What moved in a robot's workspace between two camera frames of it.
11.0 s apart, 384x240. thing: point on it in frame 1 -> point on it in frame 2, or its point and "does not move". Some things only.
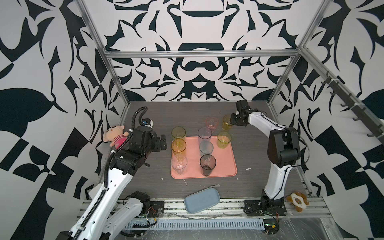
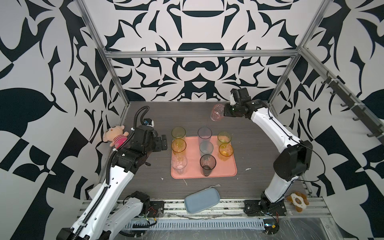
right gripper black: x=233 y=121 -> x=227 y=112
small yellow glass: x=226 y=125 -> x=225 y=151
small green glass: x=224 y=138 does not move
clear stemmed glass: x=179 y=163 does not move
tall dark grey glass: x=208 y=162 does not move
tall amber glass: x=178 y=145 does not move
